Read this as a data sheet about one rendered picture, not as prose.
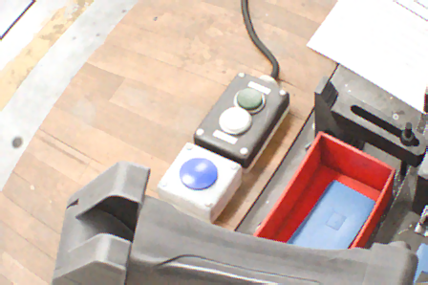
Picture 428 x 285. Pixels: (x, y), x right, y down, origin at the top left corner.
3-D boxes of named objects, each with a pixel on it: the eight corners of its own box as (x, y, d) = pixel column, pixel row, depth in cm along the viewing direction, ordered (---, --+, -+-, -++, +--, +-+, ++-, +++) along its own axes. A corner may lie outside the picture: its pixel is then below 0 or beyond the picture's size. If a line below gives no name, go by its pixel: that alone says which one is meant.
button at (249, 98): (232, 112, 134) (231, 101, 133) (245, 95, 136) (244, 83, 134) (255, 122, 133) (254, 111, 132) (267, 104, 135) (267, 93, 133)
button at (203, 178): (174, 187, 129) (172, 177, 127) (192, 161, 131) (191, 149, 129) (205, 202, 127) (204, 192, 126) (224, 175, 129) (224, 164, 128)
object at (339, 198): (261, 277, 122) (261, 266, 120) (333, 181, 129) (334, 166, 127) (309, 296, 120) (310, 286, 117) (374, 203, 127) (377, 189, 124)
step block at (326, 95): (314, 139, 134) (313, 91, 127) (324, 121, 135) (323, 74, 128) (356, 159, 131) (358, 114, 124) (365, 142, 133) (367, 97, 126)
